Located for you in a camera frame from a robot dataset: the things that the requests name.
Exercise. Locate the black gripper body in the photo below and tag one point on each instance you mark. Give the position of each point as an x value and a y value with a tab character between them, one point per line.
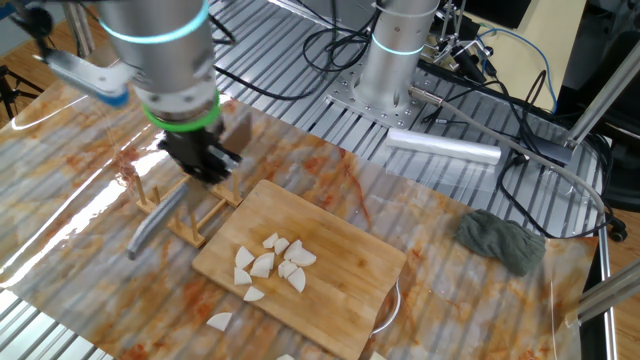
195	145

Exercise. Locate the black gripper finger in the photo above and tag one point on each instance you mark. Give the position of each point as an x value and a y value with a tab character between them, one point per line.
175	157
222	165

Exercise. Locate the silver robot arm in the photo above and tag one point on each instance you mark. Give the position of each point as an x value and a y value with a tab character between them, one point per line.
160	60

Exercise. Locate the long white radish chunk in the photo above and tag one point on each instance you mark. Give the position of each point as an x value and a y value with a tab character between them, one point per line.
286	357

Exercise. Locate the wooden peg dish rack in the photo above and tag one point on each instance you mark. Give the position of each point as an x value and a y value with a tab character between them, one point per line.
192	237

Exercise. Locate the marble pattern plastic mat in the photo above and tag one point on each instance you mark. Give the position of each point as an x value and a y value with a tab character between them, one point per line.
100	275

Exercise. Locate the wooden cutting board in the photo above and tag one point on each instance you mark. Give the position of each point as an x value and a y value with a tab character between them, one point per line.
340	280

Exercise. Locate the black tripod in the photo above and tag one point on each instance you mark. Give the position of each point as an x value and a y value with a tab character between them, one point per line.
6	92

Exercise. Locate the grey green rag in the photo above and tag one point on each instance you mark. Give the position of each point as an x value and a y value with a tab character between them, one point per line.
500	242

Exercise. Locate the beige panel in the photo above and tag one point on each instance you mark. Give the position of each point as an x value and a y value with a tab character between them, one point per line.
545	40

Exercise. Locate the black office chair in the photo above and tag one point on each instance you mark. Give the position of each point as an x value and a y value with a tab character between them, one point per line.
627	170

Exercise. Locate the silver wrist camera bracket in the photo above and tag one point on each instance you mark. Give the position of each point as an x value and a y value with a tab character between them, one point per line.
85	75

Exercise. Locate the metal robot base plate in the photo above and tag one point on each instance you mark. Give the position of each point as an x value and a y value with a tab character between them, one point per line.
350	100

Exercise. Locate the aluminium frame post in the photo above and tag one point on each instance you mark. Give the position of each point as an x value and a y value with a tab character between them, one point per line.
80	30
600	100

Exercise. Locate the black metal camera mount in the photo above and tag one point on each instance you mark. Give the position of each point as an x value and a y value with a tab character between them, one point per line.
465	62

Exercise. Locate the aluminium frame bar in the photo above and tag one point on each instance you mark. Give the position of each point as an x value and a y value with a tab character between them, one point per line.
610	292

